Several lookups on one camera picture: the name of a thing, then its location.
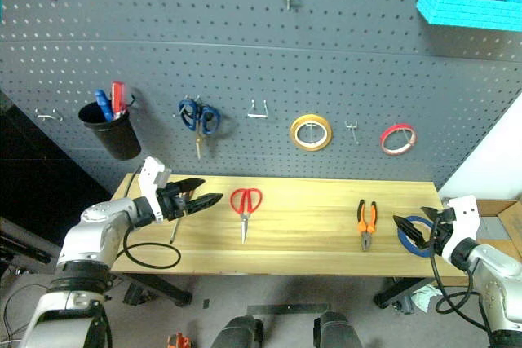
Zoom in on dark rounded shape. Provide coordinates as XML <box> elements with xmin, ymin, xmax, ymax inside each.
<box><xmin>312</xmin><ymin>311</ymin><xmax>365</xmax><ymax>348</ymax></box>
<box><xmin>210</xmin><ymin>315</ymin><xmax>265</xmax><ymax>348</ymax></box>

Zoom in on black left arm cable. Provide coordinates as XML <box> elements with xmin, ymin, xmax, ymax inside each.
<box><xmin>122</xmin><ymin>220</ymin><xmax>183</xmax><ymax>271</ymax></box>

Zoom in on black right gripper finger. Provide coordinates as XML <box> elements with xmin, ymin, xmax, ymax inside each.
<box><xmin>420</xmin><ymin>205</ymin><xmax>441</xmax><ymax>223</ymax></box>
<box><xmin>392</xmin><ymin>214</ymin><xmax>431</xmax><ymax>250</ymax></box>

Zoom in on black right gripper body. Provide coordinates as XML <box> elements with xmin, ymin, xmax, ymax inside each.
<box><xmin>427</xmin><ymin>207</ymin><xmax>457</xmax><ymax>256</ymax></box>

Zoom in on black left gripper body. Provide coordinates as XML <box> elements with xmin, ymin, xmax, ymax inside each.
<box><xmin>157</xmin><ymin>183</ymin><xmax>193</xmax><ymax>221</ymax></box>

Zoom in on orange floor object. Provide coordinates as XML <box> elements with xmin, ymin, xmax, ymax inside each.
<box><xmin>166</xmin><ymin>332</ymin><xmax>192</xmax><ymax>348</ymax></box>

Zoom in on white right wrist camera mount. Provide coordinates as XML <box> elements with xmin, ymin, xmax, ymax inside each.
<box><xmin>442</xmin><ymin>195</ymin><xmax>480</xmax><ymax>263</ymax></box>

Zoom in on brown cardboard box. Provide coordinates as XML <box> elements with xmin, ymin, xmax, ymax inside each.
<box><xmin>475</xmin><ymin>198</ymin><xmax>522</xmax><ymax>264</ymax></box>

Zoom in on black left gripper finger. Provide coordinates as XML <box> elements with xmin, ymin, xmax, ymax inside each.
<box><xmin>186</xmin><ymin>192</ymin><xmax>224</xmax><ymax>216</ymax></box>
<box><xmin>173</xmin><ymin>177</ymin><xmax>206</xmax><ymax>195</ymax></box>

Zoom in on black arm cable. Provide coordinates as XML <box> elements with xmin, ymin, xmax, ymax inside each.
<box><xmin>122</xmin><ymin>220</ymin><xmax>183</xmax><ymax>271</ymax></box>
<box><xmin>429</xmin><ymin>217</ymin><xmax>493</xmax><ymax>335</ymax></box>

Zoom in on red handled scissors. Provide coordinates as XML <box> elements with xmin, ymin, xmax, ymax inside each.
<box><xmin>229</xmin><ymin>187</ymin><xmax>263</xmax><ymax>244</ymax></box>

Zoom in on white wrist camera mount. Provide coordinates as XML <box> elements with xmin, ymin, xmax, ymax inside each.
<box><xmin>137</xmin><ymin>156</ymin><xmax>171</xmax><ymax>223</ymax></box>
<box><xmin>442</xmin><ymin>195</ymin><xmax>480</xmax><ymax>263</ymax></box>

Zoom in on grey metal floor bracket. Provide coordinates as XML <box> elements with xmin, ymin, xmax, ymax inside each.
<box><xmin>246</xmin><ymin>302</ymin><xmax>333</xmax><ymax>317</ymax></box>

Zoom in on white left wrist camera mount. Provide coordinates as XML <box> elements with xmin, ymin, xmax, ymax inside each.
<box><xmin>137</xmin><ymin>156</ymin><xmax>171</xmax><ymax>223</ymax></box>

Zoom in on red utility knife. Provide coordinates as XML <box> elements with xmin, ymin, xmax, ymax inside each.
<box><xmin>110</xmin><ymin>81</ymin><xmax>128</xmax><ymax>121</ymax></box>

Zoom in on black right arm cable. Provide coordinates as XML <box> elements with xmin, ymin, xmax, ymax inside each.
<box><xmin>429</xmin><ymin>217</ymin><xmax>493</xmax><ymax>335</ymax></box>

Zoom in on orange handled pliers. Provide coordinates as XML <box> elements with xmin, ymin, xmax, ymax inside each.
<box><xmin>356</xmin><ymin>199</ymin><xmax>378</xmax><ymax>253</ymax></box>

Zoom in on crumpled pale green cloth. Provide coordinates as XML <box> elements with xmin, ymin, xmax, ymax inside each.
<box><xmin>409</xmin><ymin>285</ymin><xmax>440</xmax><ymax>314</ymax></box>

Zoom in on blue tape roll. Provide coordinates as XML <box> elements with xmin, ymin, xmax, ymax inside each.
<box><xmin>396</xmin><ymin>214</ymin><xmax>437</xmax><ymax>258</ymax></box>

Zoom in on red tape roll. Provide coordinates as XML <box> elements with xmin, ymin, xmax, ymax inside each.
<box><xmin>379</xmin><ymin>122</ymin><xmax>418</xmax><ymax>156</ymax></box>

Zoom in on black plastic cup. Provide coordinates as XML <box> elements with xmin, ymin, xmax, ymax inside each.
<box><xmin>77</xmin><ymin>101</ymin><xmax>143</xmax><ymax>161</ymax></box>

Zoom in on blue handled scissors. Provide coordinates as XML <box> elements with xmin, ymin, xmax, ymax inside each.
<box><xmin>177</xmin><ymin>97</ymin><xmax>223</xmax><ymax>161</ymax></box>

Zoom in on cyan plastic basket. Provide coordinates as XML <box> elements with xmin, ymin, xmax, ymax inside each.
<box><xmin>415</xmin><ymin>0</ymin><xmax>522</xmax><ymax>33</ymax></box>

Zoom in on yellow tape roll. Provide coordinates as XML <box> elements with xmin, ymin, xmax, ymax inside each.
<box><xmin>290</xmin><ymin>113</ymin><xmax>334</xmax><ymax>152</ymax></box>

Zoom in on wide metal loop hook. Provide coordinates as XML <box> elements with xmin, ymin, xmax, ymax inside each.
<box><xmin>246</xmin><ymin>99</ymin><xmax>269</xmax><ymax>120</ymax></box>

